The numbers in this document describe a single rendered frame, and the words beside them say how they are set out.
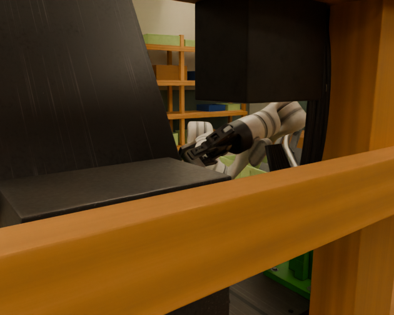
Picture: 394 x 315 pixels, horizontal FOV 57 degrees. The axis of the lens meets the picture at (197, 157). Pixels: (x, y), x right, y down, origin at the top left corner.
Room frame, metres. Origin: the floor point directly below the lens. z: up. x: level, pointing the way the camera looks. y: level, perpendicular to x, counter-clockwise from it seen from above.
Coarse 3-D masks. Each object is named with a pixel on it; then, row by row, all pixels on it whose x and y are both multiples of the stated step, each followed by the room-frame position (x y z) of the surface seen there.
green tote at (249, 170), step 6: (222, 156) 2.08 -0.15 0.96; (228, 156) 2.10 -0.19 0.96; (234, 156) 2.11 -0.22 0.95; (222, 162) 2.05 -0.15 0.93; (228, 162) 1.99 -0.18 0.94; (246, 168) 1.83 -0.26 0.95; (252, 168) 1.78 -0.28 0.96; (258, 168) 2.19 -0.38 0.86; (240, 174) 1.88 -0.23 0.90; (246, 174) 1.83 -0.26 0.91; (252, 174) 1.79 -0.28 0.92
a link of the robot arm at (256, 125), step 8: (240, 120) 0.84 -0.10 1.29; (248, 120) 0.84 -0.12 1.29; (256, 120) 0.84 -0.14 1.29; (256, 128) 0.83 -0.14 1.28; (264, 128) 0.84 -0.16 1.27; (256, 136) 0.83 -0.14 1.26; (264, 136) 0.85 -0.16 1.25; (256, 144) 0.82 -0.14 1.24; (264, 144) 0.80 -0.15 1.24; (248, 152) 0.85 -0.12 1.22; (256, 152) 0.82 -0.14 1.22; (264, 152) 0.80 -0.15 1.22; (248, 160) 0.85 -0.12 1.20; (256, 160) 0.83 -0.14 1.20
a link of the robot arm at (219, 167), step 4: (200, 140) 1.28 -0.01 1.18; (204, 140) 1.27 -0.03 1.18; (196, 144) 1.26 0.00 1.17; (200, 144) 1.24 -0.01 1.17; (216, 164) 1.07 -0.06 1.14; (220, 164) 1.08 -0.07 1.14; (224, 164) 1.10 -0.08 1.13; (208, 168) 1.05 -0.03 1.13; (212, 168) 1.05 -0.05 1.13; (216, 168) 1.06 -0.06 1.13; (220, 168) 1.07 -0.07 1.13; (224, 168) 1.08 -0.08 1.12
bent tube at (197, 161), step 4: (184, 144) 0.75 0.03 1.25; (188, 144) 0.75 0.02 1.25; (192, 144) 0.76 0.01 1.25; (180, 148) 0.75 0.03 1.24; (184, 148) 0.75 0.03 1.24; (188, 148) 0.76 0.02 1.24; (192, 148) 0.77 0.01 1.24; (180, 152) 0.75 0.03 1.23; (184, 152) 0.75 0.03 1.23; (180, 156) 0.76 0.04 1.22; (184, 156) 0.75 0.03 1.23; (188, 156) 0.75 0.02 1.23; (184, 160) 0.76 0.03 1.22; (188, 160) 0.75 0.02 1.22; (192, 160) 0.75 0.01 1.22; (196, 160) 0.75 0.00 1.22; (200, 160) 0.75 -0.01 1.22; (196, 164) 0.74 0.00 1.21; (200, 164) 0.74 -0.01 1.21; (204, 164) 0.75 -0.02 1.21
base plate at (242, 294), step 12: (252, 276) 0.84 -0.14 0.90; (264, 276) 0.84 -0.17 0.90; (240, 288) 0.78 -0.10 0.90; (252, 288) 0.78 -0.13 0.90; (264, 288) 0.78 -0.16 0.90; (276, 288) 0.78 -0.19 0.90; (240, 300) 0.74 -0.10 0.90; (252, 300) 0.74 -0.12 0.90; (264, 300) 0.74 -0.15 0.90; (276, 300) 0.74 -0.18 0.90; (288, 300) 0.74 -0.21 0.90; (300, 300) 0.74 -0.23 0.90; (240, 312) 0.69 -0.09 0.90; (252, 312) 0.69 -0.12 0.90; (264, 312) 0.69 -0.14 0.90; (276, 312) 0.69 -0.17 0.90; (288, 312) 0.69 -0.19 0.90; (300, 312) 0.69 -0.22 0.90
